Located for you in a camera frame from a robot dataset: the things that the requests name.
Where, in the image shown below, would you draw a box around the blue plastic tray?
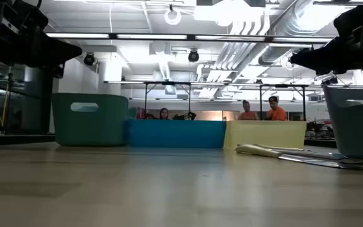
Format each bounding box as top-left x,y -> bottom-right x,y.
125,119 -> 228,149

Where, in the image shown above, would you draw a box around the silver ventilation duct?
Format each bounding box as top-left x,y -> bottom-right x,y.
258,12 -> 330,66

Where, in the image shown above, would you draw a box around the utensils beside teal tub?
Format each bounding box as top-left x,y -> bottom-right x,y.
253,143 -> 305,152

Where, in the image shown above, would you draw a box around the yellow plastic tray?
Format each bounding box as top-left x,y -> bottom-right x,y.
223,120 -> 308,151

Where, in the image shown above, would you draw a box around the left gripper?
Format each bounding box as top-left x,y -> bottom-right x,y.
0,0 -> 83,66

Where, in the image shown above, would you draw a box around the white ring light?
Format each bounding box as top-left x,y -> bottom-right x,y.
164,6 -> 182,26

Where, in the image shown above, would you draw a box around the black aluminium table frame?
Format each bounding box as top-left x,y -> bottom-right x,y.
0,134 -> 338,148

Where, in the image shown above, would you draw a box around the green plastic bin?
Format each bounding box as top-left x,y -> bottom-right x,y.
51,93 -> 137,147

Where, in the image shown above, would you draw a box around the dark teal plastic bin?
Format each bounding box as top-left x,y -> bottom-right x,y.
322,84 -> 363,161

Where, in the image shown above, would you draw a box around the overhead light bar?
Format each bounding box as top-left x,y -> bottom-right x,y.
45,32 -> 335,44

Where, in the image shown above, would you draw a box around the black background station frame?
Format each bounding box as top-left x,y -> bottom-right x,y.
258,83 -> 309,121
142,81 -> 192,120

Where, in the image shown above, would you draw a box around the cream-handled knife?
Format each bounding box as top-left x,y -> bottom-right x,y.
234,144 -> 363,172

